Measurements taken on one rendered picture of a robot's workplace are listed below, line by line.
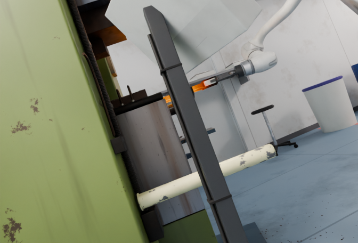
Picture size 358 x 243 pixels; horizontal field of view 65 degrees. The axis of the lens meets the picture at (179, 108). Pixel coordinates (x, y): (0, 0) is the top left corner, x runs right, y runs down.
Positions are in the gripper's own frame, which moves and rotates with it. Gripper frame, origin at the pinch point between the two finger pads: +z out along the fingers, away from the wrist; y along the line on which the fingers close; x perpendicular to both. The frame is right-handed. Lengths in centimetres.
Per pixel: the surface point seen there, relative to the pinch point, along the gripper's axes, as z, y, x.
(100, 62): 52, -22, 28
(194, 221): 30, -58, -54
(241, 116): -58, 275, -35
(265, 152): 1, -78, -36
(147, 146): 38, -59, -22
